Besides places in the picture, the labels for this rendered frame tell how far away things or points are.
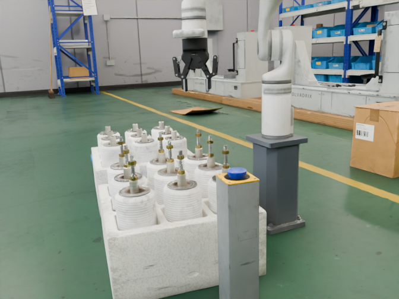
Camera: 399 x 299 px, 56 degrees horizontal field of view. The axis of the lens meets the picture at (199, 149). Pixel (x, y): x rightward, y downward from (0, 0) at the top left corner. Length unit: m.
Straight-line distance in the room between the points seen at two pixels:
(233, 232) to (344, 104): 2.37
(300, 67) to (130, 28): 4.47
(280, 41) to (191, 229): 0.61
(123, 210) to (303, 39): 3.13
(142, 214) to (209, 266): 0.21
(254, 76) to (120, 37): 3.70
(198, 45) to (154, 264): 0.61
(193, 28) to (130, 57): 6.41
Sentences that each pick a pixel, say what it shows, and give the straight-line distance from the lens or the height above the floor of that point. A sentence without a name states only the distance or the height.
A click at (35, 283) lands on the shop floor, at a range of 1.13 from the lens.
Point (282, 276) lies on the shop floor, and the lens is 1.06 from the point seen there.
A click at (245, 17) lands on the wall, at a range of 8.54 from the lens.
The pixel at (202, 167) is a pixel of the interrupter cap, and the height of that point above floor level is 0.25.
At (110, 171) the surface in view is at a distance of 1.13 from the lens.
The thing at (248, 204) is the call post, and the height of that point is 0.26.
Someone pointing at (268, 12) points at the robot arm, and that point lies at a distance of 1.15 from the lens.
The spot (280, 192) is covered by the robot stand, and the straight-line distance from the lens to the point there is 1.23.
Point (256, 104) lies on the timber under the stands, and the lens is 3.89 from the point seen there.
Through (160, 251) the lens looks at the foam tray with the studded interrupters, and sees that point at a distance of 0.91.
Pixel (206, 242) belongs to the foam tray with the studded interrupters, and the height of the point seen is 0.12.
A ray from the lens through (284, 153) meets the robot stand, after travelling 1.20.
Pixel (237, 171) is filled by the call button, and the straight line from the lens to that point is 0.78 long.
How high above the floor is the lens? 0.56
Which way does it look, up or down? 14 degrees down
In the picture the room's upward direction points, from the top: 2 degrees counter-clockwise
